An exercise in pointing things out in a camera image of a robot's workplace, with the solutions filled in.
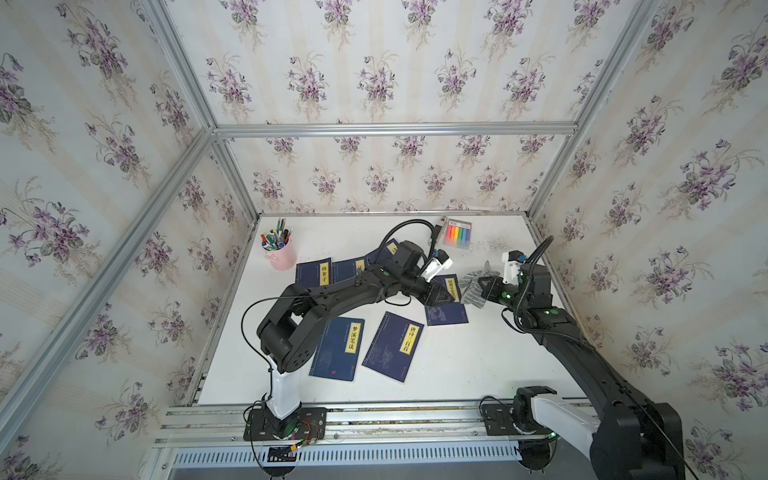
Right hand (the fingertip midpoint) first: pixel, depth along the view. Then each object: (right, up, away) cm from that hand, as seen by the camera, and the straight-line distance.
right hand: (486, 280), depth 84 cm
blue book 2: (-43, -20, 0) cm, 47 cm away
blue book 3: (-27, -20, +2) cm, 33 cm away
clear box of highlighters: (-1, +14, +30) cm, 33 cm away
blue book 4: (-9, -12, +9) cm, 17 cm away
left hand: (-11, -5, -3) cm, 13 cm away
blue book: (-54, 0, +17) cm, 56 cm away
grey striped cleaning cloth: (-5, -2, 0) cm, 5 cm away
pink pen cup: (-64, +9, +12) cm, 66 cm away
